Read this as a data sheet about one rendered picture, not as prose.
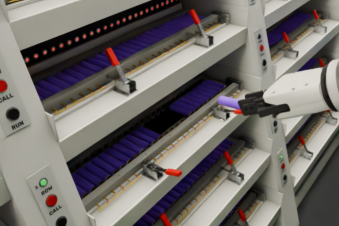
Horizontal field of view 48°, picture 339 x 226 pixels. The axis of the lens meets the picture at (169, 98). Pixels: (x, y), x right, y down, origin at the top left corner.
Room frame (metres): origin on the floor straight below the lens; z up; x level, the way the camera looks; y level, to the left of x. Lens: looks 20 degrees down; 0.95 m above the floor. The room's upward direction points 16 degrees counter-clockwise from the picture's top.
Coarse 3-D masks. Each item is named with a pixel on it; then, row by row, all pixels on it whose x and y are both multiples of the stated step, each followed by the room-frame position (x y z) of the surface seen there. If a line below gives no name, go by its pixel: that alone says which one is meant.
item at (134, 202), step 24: (216, 72) 1.06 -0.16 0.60; (240, 72) 1.00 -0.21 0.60; (240, 96) 0.97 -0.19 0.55; (216, 120) 0.86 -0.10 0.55; (240, 120) 0.90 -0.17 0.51; (192, 144) 0.78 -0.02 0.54; (216, 144) 0.82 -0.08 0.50; (192, 168) 0.75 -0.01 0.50; (144, 192) 0.65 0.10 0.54; (96, 216) 0.60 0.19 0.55; (120, 216) 0.59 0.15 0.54
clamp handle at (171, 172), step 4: (152, 168) 0.68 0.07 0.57; (156, 168) 0.68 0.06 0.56; (160, 168) 0.67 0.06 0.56; (168, 168) 0.66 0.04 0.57; (160, 172) 0.67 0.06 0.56; (164, 172) 0.66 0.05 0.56; (168, 172) 0.65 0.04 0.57; (172, 172) 0.64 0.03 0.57; (176, 172) 0.64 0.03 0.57; (180, 172) 0.64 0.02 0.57; (176, 176) 0.63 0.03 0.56
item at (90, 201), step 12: (216, 96) 0.93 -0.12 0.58; (228, 96) 0.95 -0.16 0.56; (204, 108) 0.88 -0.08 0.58; (192, 120) 0.84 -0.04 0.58; (204, 120) 0.85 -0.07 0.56; (168, 132) 0.80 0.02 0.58; (180, 132) 0.80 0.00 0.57; (156, 144) 0.76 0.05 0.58; (168, 144) 0.77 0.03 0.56; (144, 156) 0.72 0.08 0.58; (132, 168) 0.69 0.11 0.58; (108, 180) 0.66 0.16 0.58; (120, 180) 0.66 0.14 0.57; (96, 192) 0.63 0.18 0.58; (108, 192) 0.64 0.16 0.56; (120, 192) 0.64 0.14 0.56; (84, 204) 0.60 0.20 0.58; (96, 204) 0.61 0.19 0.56
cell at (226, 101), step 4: (220, 96) 0.69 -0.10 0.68; (224, 96) 0.68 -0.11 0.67; (220, 100) 0.68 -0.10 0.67; (224, 100) 0.68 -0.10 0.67; (228, 100) 0.67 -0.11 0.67; (232, 100) 0.67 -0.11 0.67; (236, 100) 0.66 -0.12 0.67; (220, 104) 0.68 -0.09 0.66; (224, 104) 0.67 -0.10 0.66; (228, 104) 0.67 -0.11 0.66; (232, 104) 0.66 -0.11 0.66; (236, 104) 0.66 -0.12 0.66; (236, 108) 0.66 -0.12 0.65
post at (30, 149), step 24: (0, 24) 0.54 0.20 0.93; (0, 48) 0.53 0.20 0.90; (24, 72) 0.54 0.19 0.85; (24, 96) 0.53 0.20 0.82; (0, 144) 0.49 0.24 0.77; (24, 144) 0.51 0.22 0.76; (48, 144) 0.54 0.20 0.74; (24, 168) 0.50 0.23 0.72; (24, 192) 0.49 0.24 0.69; (72, 192) 0.54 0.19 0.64; (0, 216) 0.56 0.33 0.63; (24, 216) 0.48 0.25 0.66; (72, 216) 0.53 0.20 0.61
